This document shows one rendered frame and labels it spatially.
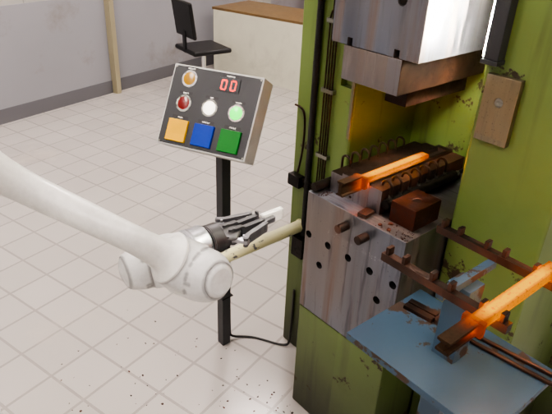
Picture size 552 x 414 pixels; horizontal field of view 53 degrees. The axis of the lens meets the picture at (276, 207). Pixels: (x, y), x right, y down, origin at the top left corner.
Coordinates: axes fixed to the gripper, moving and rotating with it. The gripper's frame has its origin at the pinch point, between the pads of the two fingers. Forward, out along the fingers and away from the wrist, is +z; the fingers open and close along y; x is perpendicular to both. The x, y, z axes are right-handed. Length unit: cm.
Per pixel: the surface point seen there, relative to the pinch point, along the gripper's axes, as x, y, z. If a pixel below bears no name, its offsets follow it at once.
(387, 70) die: 33.4, 3.4, 34.9
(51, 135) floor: -100, -329, 58
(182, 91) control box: 12, -66, 16
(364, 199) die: -5.5, 1.6, 35.0
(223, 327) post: -89, -56, 25
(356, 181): 1.1, 0.6, 31.4
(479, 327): 3, 59, 0
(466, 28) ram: 44, 13, 53
